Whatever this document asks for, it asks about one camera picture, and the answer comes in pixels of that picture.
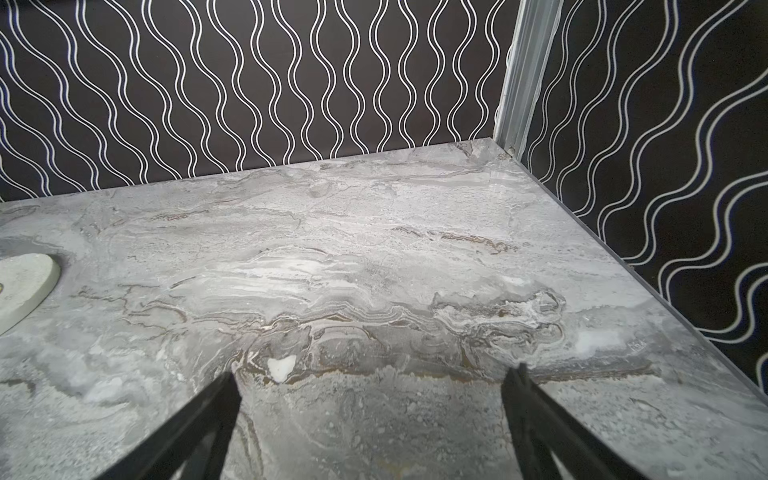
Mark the white tape roll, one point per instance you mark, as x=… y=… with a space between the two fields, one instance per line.
x=26 y=281

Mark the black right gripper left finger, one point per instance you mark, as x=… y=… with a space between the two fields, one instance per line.
x=192 y=444

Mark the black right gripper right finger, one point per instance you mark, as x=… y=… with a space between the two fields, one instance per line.
x=545 y=435

